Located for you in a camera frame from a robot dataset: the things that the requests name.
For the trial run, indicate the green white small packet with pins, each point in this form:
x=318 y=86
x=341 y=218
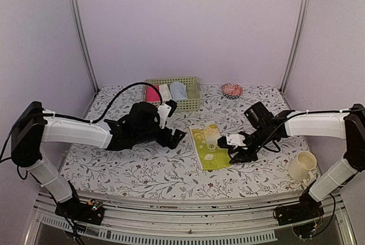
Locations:
x=204 y=139

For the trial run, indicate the green perforated plastic basket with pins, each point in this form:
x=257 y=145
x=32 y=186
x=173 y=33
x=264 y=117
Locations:
x=193 y=90

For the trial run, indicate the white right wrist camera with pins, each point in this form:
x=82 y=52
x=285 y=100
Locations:
x=231 y=140

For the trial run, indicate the blue patterned bowl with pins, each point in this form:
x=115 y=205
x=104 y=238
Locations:
x=232 y=97

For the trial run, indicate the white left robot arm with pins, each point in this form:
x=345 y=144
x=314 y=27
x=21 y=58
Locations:
x=37 y=126

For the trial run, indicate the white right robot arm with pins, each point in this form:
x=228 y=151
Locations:
x=330 y=130

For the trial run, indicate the aluminium front rail base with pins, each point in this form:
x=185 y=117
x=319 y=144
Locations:
x=131 y=220

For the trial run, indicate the pink rolled towel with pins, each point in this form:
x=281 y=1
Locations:
x=151 y=95

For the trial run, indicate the cream ribbed mug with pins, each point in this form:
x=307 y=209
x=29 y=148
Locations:
x=301 y=168

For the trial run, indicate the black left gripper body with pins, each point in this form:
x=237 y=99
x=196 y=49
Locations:
x=146 y=135

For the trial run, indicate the cream rolled towel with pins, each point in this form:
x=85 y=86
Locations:
x=165 y=92

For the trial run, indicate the right aluminium frame post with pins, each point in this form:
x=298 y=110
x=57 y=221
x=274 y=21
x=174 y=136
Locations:
x=303 y=6

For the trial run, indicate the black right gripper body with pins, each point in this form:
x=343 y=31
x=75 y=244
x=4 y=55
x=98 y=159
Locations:
x=262 y=137

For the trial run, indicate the light blue towel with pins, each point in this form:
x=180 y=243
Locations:
x=178 y=91

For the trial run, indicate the left aluminium frame post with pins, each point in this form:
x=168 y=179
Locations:
x=83 y=44

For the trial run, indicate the aluminium frame post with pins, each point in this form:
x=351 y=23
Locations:
x=83 y=44
x=303 y=6

